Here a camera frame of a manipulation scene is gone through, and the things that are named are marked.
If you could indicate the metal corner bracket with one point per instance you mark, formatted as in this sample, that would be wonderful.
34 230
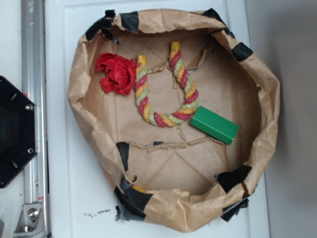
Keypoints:
31 223

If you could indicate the brown paper bag tray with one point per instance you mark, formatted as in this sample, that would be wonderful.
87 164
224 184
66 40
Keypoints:
184 60

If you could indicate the green rectangular block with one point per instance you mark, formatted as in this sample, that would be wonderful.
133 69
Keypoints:
214 125

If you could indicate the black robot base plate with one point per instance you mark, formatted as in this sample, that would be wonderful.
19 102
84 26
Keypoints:
17 131

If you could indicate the aluminium extrusion rail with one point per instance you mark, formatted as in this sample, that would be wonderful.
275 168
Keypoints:
36 175

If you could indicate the crumpled red cloth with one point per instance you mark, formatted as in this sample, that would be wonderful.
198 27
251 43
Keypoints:
120 73

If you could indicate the small yellow object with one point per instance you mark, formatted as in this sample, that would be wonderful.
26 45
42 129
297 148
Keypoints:
139 189

